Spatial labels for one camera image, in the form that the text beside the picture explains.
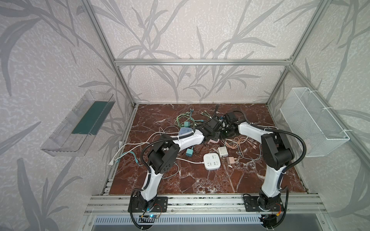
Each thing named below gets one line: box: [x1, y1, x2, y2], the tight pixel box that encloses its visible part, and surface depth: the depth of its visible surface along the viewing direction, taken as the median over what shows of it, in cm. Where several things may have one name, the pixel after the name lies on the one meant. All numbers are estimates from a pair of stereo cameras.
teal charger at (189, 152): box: [185, 148, 194, 157], surface depth 93 cm
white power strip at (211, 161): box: [203, 152, 222, 171], surface depth 88 cm
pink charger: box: [226, 156, 236, 165], surface depth 89 cm
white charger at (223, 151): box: [217, 146, 229, 158], surface depth 93 cm
